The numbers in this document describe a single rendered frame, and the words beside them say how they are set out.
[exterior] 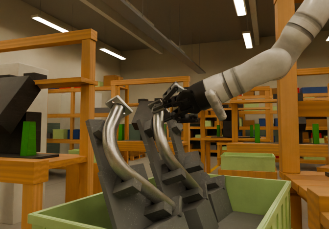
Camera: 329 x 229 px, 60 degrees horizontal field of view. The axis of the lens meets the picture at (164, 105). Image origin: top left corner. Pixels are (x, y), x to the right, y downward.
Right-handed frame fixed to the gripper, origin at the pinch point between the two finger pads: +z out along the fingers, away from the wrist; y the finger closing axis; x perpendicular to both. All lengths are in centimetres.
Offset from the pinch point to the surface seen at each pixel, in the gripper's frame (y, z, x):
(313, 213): -63, -26, 2
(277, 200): -20.2, -19.7, 21.5
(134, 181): 4.1, 3.2, 24.4
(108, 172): 5.7, 8.9, 21.1
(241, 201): -42.7, -6.4, 3.7
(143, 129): 1.4, 4.3, 5.6
